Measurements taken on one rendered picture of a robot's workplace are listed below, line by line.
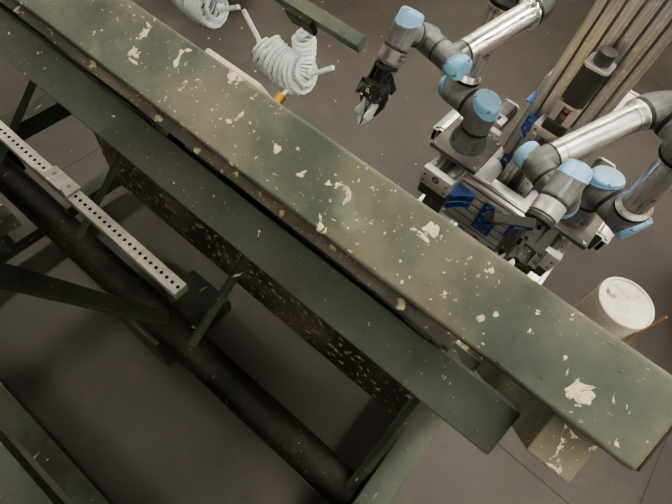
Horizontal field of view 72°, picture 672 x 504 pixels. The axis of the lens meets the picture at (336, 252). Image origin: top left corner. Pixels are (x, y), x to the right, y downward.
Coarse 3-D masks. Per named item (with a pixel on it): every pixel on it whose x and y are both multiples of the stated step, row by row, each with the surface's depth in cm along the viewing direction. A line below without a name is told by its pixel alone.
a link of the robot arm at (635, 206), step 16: (656, 128) 124; (656, 160) 132; (656, 176) 132; (624, 192) 153; (640, 192) 141; (656, 192) 137; (608, 208) 157; (624, 208) 150; (640, 208) 145; (608, 224) 159; (624, 224) 153; (640, 224) 151
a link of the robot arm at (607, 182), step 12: (600, 168) 161; (612, 168) 161; (600, 180) 157; (612, 180) 157; (624, 180) 158; (588, 192) 162; (600, 192) 158; (612, 192) 157; (588, 204) 165; (600, 204) 159
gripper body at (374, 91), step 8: (376, 64) 135; (384, 64) 137; (376, 72) 136; (384, 72) 136; (360, 80) 139; (368, 80) 138; (376, 80) 139; (384, 80) 140; (360, 88) 142; (368, 88) 140; (376, 88) 137; (384, 88) 139; (368, 96) 139; (376, 96) 138; (384, 96) 142
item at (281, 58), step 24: (192, 0) 76; (216, 0) 80; (288, 0) 68; (216, 24) 80; (336, 24) 66; (264, 48) 73; (288, 48) 74; (360, 48) 66; (264, 72) 75; (288, 72) 72; (312, 72) 72
